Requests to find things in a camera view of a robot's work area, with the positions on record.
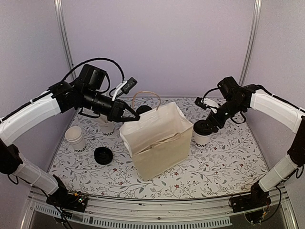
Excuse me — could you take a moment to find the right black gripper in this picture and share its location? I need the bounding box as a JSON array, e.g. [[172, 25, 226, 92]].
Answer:
[[201, 98, 245, 132]]

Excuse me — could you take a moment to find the black plastic cup lid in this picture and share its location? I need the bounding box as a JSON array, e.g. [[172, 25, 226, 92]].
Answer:
[[136, 105, 152, 115]]

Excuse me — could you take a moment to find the beige paper takeout bag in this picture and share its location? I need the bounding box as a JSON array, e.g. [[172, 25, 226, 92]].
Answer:
[[120, 102, 193, 181]]

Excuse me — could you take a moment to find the stack of white paper cups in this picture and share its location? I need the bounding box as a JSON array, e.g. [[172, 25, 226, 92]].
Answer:
[[64, 126, 87, 153]]

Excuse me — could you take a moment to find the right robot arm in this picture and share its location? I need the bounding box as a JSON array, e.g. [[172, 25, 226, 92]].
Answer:
[[197, 76, 305, 208]]

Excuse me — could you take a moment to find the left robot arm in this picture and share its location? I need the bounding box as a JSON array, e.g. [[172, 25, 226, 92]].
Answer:
[[0, 57, 140, 207]]

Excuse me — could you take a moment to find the white cup holding straws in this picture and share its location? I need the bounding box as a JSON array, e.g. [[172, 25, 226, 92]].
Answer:
[[98, 122, 118, 137]]

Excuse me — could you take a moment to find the bundle of wrapped white straws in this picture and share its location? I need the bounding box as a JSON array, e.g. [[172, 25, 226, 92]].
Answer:
[[97, 115, 110, 125]]

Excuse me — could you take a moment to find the floral patterned table mat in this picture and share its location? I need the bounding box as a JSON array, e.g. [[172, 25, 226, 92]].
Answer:
[[49, 115, 268, 199]]

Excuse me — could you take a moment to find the stack of black lids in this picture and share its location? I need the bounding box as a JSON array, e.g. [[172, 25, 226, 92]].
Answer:
[[94, 146, 113, 165]]

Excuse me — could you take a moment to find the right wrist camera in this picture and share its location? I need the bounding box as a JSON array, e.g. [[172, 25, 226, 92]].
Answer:
[[195, 97, 220, 114]]

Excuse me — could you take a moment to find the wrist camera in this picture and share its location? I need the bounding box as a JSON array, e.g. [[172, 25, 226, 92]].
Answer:
[[195, 97, 220, 114], [109, 77, 138, 101]]

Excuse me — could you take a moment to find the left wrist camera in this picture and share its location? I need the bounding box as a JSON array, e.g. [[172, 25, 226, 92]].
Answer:
[[109, 77, 138, 101]]

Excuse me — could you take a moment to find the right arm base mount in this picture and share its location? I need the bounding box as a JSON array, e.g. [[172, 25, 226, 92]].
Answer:
[[228, 182, 271, 213]]

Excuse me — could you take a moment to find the front aluminium rail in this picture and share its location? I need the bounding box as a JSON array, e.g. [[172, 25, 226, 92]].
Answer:
[[21, 186, 300, 229]]

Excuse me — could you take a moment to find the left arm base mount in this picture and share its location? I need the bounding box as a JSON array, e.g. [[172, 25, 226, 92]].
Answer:
[[46, 175, 88, 213]]

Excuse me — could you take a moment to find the right metal frame post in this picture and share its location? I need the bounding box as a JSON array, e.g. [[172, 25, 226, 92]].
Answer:
[[239, 0, 262, 86]]

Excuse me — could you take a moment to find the metal frame post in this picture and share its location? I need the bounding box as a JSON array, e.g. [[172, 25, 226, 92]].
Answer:
[[239, 0, 262, 86], [54, 0, 74, 69]]

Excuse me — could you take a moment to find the left metal frame post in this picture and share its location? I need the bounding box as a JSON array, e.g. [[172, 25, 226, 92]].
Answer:
[[54, 0, 74, 69]]

